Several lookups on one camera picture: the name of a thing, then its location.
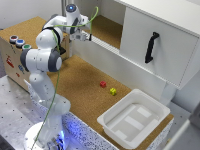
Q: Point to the white cabinet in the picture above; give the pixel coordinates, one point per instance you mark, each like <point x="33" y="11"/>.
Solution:
<point x="110" y="60"/>

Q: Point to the red button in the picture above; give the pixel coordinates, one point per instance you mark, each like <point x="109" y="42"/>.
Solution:
<point x="13" y="39"/>

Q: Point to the white sliding door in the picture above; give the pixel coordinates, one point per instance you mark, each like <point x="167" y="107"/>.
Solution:
<point x="156" y="46"/>

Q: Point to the blue button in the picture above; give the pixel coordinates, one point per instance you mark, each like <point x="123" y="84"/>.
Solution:
<point x="20" y="42"/>

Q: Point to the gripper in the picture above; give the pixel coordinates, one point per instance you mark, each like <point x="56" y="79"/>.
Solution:
<point x="81" y="34"/>

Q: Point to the yellow block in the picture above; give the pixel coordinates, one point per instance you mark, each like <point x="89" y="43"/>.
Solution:
<point x="113" y="91"/>

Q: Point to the pink block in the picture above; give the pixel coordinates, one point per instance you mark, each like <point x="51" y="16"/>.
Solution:
<point x="103" y="84"/>

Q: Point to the white plastic box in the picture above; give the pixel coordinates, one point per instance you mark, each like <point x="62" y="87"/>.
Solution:
<point x="135" y="120"/>

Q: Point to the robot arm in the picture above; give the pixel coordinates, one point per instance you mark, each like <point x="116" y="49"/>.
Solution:
<point x="41" y="60"/>

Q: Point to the green button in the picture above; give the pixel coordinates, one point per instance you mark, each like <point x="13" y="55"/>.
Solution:
<point x="26" y="47"/>

